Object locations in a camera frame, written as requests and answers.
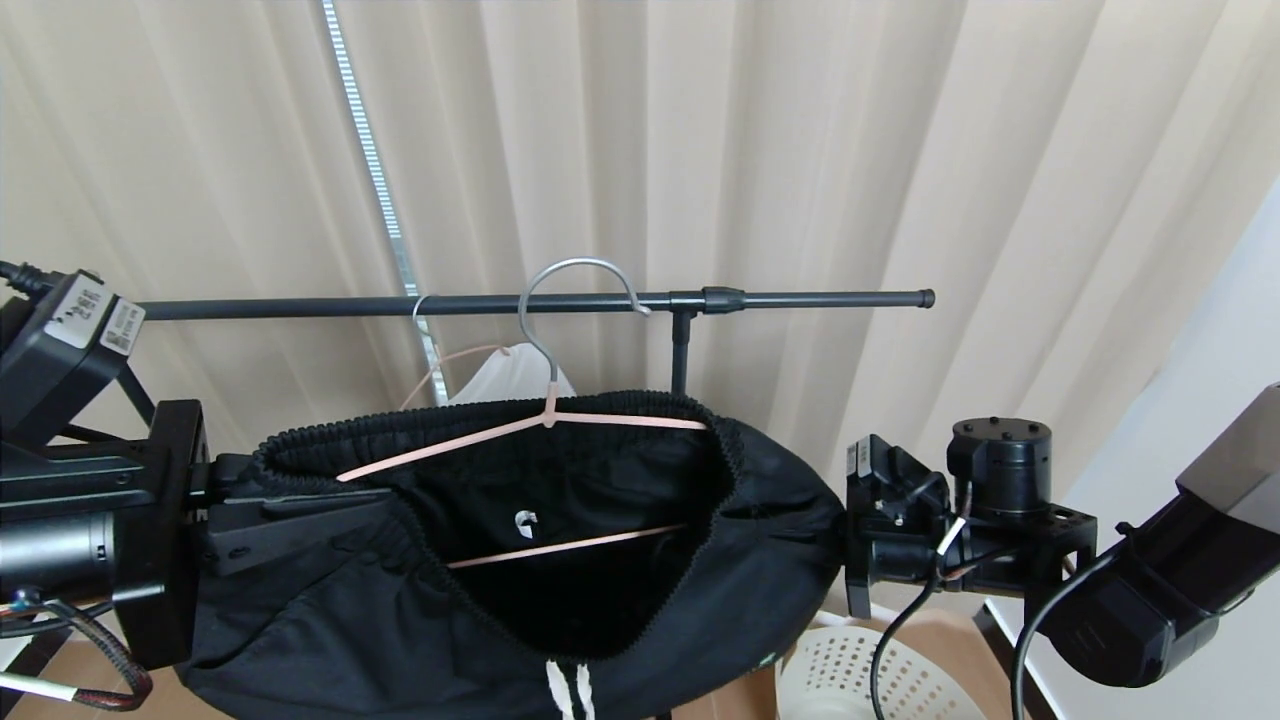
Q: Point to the black shorts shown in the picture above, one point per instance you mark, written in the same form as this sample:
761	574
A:
350	630

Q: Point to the white printed t-shirt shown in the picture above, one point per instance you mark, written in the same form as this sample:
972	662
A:
510	375

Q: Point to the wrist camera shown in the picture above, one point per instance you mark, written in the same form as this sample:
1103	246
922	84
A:
890	480
60	340

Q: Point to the white laundry basket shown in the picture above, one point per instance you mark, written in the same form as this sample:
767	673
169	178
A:
930	680

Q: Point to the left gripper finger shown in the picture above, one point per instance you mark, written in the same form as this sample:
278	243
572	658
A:
260	525

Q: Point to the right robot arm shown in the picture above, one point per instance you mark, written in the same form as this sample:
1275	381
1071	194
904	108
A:
1150	590

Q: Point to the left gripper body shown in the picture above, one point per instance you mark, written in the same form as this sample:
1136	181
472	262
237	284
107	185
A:
160	520

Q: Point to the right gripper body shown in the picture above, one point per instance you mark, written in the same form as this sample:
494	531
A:
900	560

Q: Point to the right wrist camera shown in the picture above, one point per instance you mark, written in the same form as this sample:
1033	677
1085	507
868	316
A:
890	480

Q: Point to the pink clothes hanger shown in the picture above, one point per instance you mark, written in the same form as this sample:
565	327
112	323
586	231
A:
425	330
620	421

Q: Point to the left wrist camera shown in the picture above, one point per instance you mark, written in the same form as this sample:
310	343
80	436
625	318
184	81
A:
60	340

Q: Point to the black clothes rack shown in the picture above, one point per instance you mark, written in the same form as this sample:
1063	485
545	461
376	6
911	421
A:
300	307

